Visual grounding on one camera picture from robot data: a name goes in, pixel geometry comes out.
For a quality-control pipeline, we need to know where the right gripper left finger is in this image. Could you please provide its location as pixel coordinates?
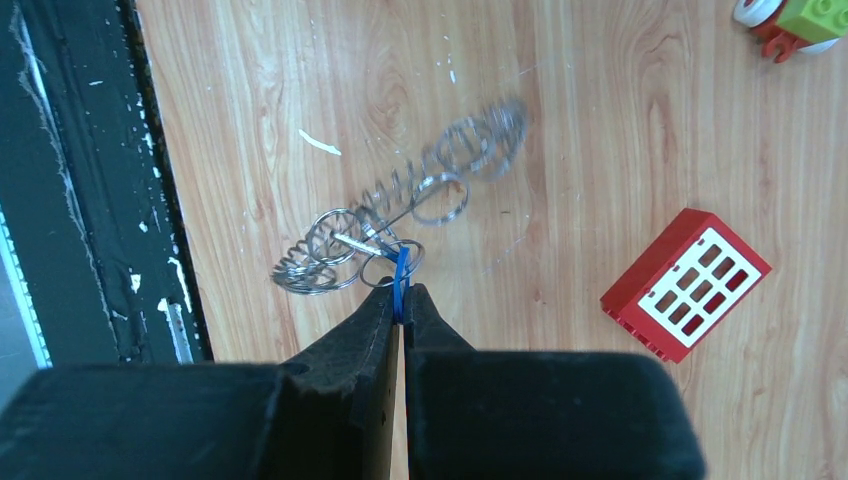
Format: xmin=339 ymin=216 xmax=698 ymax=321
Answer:
xmin=1 ymin=287 xmax=398 ymax=479

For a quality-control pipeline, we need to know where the red white window brick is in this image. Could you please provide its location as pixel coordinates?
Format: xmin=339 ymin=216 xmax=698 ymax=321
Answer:
xmin=600 ymin=208 xmax=772 ymax=363

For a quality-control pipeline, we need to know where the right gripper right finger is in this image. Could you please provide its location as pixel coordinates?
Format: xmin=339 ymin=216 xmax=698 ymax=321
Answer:
xmin=402 ymin=284 xmax=706 ymax=479

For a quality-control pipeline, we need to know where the toy brick car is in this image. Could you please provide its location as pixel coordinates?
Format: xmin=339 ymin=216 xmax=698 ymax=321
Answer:
xmin=732 ymin=0 xmax=847 ymax=64

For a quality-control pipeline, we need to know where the small white scrap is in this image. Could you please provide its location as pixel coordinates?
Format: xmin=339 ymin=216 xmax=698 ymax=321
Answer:
xmin=298 ymin=129 xmax=342 ymax=156

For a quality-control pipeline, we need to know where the grey slotted cable duct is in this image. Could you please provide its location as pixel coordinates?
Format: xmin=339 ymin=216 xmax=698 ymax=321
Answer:
xmin=1 ymin=213 xmax=53 ymax=369

